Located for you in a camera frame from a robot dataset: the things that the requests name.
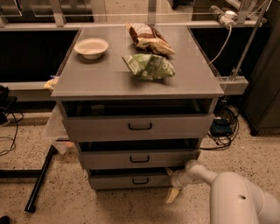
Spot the green chip bag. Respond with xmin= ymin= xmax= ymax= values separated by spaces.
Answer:
xmin=122 ymin=53 xmax=175 ymax=81

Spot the brown chip bag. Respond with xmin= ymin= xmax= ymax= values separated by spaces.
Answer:
xmin=126 ymin=23 xmax=174 ymax=55

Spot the clear plastic bag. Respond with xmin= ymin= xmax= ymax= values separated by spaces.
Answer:
xmin=44 ymin=106 xmax=69 ymax=154

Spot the grey middle drawer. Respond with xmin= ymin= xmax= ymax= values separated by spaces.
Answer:
xmin=78 ymin=139 xmax=200 ymax=170

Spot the dark blue box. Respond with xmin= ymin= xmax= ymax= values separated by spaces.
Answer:
xmin=210 ymin=119 xmax=232 ymax=137

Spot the white paper bowl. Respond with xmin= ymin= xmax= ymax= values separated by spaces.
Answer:
xmin=73 ymin=38 xmax=109 ymax=60

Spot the grey bottom drawer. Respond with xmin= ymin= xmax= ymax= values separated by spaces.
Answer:
xmin=87 ymin=167 xmax=171 ymax=190

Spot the white power strip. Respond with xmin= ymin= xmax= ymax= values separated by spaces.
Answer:
xmin=209 ymin=5 xmax=236 ymax=28

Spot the grey drawer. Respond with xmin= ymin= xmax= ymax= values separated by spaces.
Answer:
xmin=78 ymin=139 xmax=200 ymax=170
xmin=87 ymin=167 xmax=171 ymax=190
xmin=63 ymin=101 xmax=214 ymax=142

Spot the grey drawer cabinet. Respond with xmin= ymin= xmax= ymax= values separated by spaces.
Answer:
xmin=51 ymin=25 xmax=225 ymax=191

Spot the grey metal rail frame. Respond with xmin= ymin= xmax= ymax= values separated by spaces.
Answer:
xmin=0 ymin=0 xmax=272 ymax=103

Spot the grey top drawer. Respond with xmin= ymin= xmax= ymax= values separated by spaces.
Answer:
xmin=63 ymin=101 xmax=214 ymax=142

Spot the black table leg frame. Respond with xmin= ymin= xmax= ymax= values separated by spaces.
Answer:
xmin=0 ymin=145 xmax=58 ymax=214

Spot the white power cable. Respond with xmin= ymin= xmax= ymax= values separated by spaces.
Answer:
xmin=207 ymin=24 xmax=233 ymax=66

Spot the dark grey side cabinet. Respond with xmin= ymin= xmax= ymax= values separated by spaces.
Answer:
xmin=241 ymin=0 xmax=280 ymax=136

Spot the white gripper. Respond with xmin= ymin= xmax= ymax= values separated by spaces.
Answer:
xmin=165 ymin=167 xmax=193 ymax=204

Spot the black cable on left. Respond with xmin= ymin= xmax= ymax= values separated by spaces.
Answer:
xmin=0 ymin=112 xmax=25 ymax=158

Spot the yellow sponge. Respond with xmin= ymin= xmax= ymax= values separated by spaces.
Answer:
xmin=44 ymin=77 xmax=60 ymax=90

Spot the black floor cables bundle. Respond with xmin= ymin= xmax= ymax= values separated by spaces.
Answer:
xmin=199 ymin=104 xmax=240 ymax=151

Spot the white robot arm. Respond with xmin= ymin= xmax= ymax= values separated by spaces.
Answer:
xmin=165 ymin=160 xmax=280 ymax=224

